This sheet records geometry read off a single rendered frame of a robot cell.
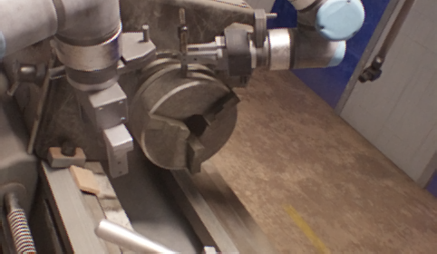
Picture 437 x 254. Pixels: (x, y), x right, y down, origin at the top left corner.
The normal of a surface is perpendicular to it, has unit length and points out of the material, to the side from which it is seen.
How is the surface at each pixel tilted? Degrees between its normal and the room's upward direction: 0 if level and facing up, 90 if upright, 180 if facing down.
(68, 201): 36
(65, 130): 90
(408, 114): 90
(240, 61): 99
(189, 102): 90
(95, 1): 92
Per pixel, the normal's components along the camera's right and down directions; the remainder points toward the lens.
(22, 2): 0.60, -0.04
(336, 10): 0.14, 0.51
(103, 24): 0.68, 0.55
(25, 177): 0.46, 0.53
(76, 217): -0.20, -0.72
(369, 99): -0.82, -0.06
